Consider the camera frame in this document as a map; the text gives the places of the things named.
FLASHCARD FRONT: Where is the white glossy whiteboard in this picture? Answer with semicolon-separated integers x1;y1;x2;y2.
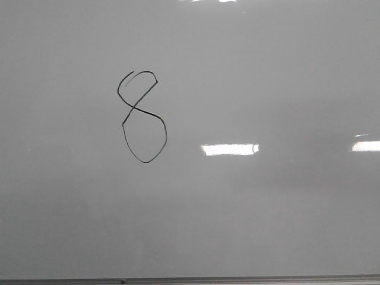
1;1;379;279

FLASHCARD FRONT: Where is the grey aluminium whiteboard frame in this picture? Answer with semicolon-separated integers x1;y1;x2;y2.
1;274;379;284

